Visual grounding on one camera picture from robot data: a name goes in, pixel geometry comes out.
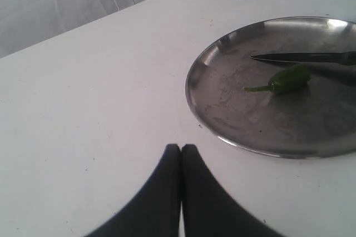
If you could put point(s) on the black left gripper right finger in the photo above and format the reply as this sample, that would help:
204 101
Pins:
208 210

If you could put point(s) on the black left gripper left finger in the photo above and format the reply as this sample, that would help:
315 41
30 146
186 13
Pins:
155 209

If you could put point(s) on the dark green object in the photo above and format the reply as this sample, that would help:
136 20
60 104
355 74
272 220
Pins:
285 81

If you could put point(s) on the black handled paring knife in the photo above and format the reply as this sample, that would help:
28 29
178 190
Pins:
340 58

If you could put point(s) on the round stainless steel plate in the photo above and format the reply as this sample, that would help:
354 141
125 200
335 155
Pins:
315 121

